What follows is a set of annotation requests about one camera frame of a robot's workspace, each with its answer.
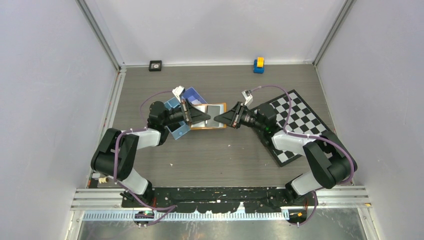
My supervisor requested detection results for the blue yellow toy block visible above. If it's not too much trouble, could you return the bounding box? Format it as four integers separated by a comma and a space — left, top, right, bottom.
253, 57, 265, 74

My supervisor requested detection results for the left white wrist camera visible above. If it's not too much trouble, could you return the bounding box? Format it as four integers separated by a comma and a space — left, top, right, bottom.
171, 85, 186, 103

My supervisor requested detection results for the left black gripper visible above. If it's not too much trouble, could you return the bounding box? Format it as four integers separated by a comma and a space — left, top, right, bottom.
161, 98, 210, 127

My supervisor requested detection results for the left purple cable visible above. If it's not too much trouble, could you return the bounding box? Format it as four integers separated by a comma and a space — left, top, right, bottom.
112, 90, 181, 228

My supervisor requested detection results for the orange leather card holder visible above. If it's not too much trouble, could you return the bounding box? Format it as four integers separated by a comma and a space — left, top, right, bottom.
190, 102, 227, 130

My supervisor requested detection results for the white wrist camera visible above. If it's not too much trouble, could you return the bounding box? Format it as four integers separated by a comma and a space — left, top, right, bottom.
241, 90, 253, 107
171, 85, 186, 103

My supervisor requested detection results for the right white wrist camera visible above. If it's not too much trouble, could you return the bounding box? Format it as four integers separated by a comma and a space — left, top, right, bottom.
241, 90, 253, 107

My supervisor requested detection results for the grey credit card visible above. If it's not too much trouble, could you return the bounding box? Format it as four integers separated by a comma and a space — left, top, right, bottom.
206, 104, 223, 128

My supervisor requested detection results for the blue purple three-drawer organizer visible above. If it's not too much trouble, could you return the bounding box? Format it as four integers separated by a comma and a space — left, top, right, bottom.
164, 85, 211, 140

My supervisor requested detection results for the black white checkerboard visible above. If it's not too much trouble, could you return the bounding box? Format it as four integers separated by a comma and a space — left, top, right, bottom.
263, 89, 330, 167

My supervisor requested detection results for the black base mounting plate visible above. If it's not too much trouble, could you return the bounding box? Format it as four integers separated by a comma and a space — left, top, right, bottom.
120, 186, 318, 214

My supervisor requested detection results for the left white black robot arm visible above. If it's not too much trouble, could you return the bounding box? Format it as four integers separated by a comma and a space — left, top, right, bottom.
90, 99, 211, 207

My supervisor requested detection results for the small black square box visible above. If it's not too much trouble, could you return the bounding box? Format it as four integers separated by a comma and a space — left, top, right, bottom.
148, 60, 163, 72

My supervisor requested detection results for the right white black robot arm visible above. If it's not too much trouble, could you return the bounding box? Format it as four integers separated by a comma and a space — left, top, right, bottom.
214, 102, 357, 205

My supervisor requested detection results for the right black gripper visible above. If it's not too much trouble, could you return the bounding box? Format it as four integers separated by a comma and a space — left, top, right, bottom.
215, 101, 266, 131

